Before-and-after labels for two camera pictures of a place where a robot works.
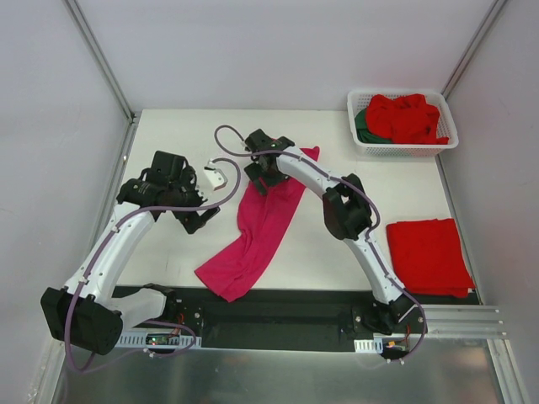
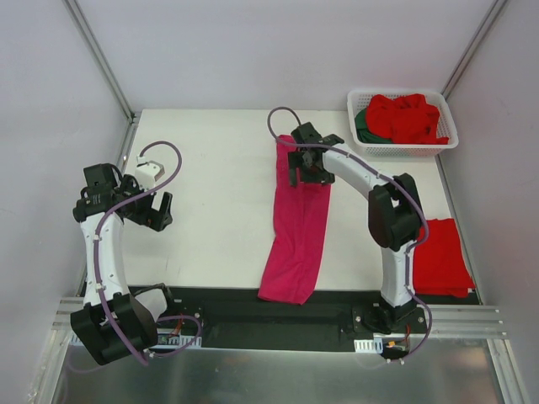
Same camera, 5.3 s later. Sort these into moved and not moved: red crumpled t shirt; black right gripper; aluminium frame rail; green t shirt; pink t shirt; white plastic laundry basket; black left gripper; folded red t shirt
Moved: black left gripper; pink t shirt; black right gripper
Not moved: aluminium frame rail; white plastic laundry basket; red crumpled t shirt; green t shirt; folded red t shirt
